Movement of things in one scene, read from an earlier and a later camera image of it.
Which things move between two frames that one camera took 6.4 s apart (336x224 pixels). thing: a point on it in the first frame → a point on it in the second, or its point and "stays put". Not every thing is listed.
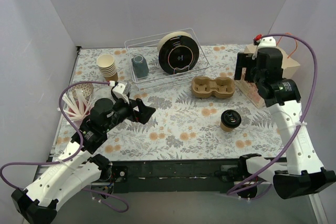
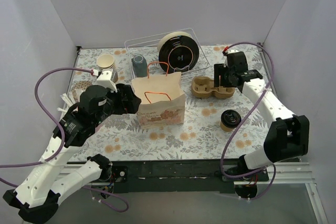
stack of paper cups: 106,65 stays put
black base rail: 169,176 stays put
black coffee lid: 230,118 stays put
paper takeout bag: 289,65 → 163,100
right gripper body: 247,67 → 219,74
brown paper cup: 225,129 stays put
